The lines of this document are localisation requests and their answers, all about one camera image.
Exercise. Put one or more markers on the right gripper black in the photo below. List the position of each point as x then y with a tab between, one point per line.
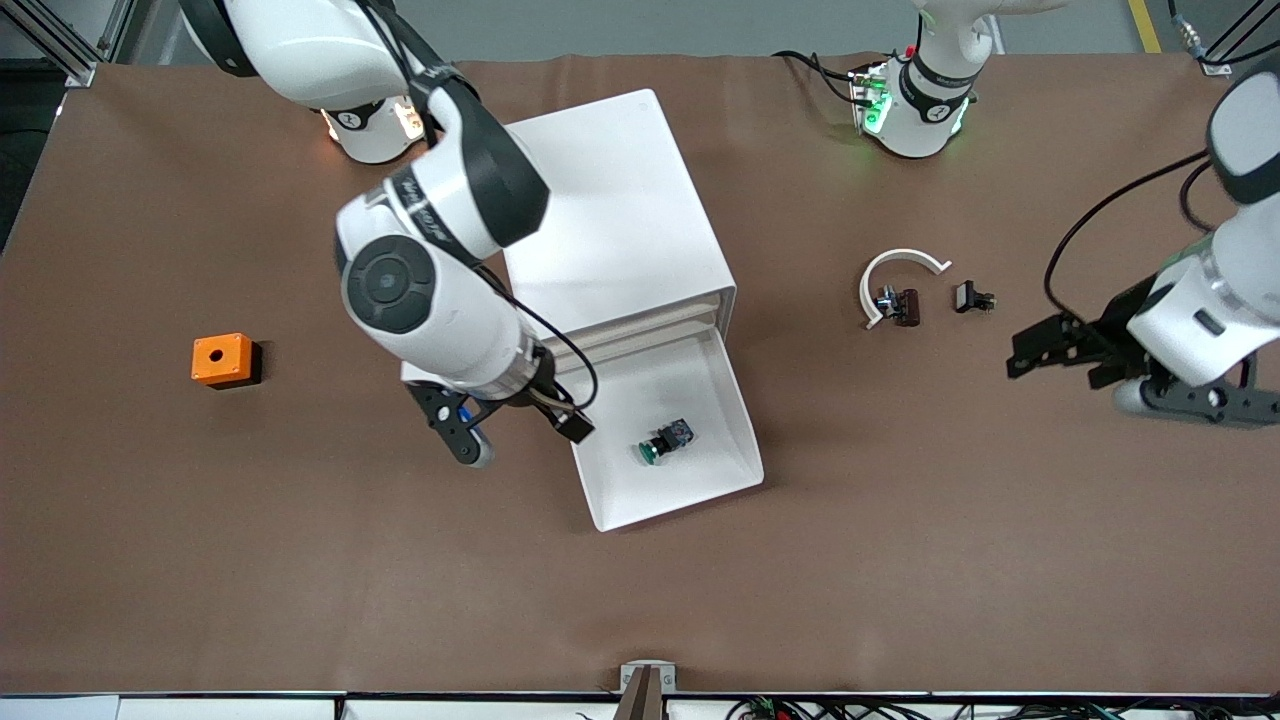
543	391

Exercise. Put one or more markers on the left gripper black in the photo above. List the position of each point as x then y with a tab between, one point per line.
1118	322

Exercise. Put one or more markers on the green push button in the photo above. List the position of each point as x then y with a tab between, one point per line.
665	442

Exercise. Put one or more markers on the white plastic drawer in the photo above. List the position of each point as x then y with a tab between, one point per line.
690	400
650	340
650	324

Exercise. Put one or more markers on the left arm silver base panel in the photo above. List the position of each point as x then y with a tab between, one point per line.
866	100

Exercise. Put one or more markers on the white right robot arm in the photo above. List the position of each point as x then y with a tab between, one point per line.
440	320

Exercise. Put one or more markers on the right arm silver base panel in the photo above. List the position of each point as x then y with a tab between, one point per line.
410	120

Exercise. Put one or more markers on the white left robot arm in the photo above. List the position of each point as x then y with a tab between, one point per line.
925	120

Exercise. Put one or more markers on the white plastic drawer cabinet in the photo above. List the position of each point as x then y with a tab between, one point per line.
640	200

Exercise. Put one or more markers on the small black component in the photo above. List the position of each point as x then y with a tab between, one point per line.
966	296

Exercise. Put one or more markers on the brown component with metal part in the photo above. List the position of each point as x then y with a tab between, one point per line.
908	308

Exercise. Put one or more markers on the brown table mat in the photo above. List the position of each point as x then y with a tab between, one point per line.
300	550

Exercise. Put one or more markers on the orange box with hole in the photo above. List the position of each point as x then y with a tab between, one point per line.
222	365

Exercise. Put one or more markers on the right arm white camera bracket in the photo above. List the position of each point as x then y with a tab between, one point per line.
418	372

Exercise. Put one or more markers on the grey metal clamp bracket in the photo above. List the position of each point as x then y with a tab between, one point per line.
630	672

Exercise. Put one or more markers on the dark camera stand post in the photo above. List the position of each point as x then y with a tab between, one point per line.
642	700

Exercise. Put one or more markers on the aluminium frame profile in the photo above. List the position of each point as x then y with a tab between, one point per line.
115	30
1215	62
80	72

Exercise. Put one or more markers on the white table edge rail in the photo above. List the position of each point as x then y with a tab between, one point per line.
200	710

